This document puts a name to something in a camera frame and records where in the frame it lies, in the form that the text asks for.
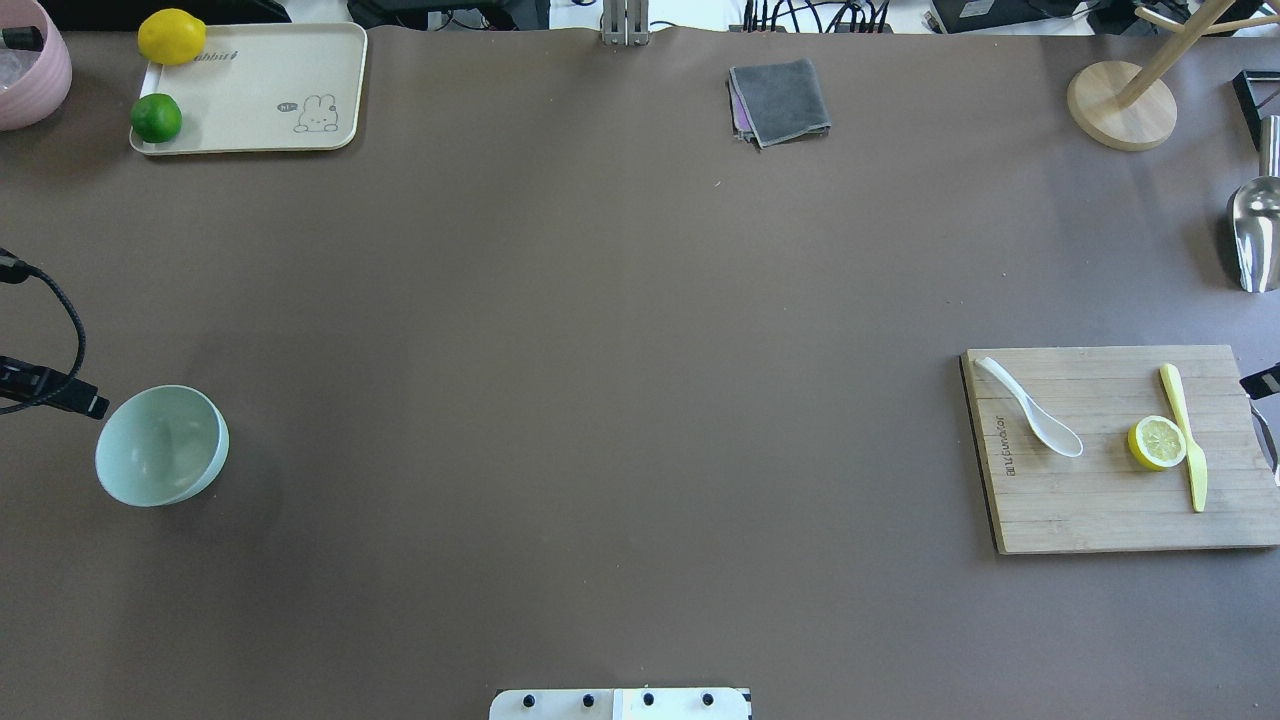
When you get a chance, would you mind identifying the yellow plastic knife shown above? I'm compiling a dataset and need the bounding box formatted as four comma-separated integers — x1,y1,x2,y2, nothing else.
1158,363,1210,512

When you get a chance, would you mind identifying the mint green bowl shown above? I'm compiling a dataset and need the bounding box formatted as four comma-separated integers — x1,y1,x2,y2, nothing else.
93,386,230,509

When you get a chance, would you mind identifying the folded grey cloth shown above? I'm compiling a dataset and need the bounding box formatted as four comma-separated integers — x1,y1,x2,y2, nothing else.
727,58,832,149

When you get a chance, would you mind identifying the green lime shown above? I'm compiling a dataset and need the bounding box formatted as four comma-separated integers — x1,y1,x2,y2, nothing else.
131,94,183,143

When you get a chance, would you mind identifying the metal scoop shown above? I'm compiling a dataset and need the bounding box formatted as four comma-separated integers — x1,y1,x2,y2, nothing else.
1230,115,1279,293

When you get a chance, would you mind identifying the pink bowl with ice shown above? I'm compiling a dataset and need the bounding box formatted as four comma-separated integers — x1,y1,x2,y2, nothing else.
1,1,72,132

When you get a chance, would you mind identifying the yellow lemon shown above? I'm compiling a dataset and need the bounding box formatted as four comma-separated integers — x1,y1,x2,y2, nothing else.
136,8,207,67

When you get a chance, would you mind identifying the beige rabbit tray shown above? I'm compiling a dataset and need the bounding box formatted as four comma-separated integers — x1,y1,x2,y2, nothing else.
129,22,369,156

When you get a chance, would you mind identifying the white camera pole base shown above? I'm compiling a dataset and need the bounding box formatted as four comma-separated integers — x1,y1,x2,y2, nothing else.
488,687,754,719

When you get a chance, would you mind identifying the halved lemon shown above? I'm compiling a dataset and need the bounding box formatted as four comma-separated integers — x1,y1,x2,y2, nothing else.
1126,415,1187,471

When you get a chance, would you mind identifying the white ceramic spoon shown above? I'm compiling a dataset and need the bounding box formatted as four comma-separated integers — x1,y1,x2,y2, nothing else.
975,356,1084,457

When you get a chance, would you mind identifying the aluminium frame post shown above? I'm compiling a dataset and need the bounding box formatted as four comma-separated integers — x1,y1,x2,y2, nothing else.
600,0,650,46

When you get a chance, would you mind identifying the bamboo cutting board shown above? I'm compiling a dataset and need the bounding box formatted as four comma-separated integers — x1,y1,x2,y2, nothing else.
961,345,1279,553

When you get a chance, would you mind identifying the wooden mug tree stand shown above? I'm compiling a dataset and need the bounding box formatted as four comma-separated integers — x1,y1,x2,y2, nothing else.
1066,1,1279,152

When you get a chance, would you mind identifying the metal muddler tool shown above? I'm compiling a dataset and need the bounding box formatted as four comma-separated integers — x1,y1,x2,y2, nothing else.
1,26,45,53

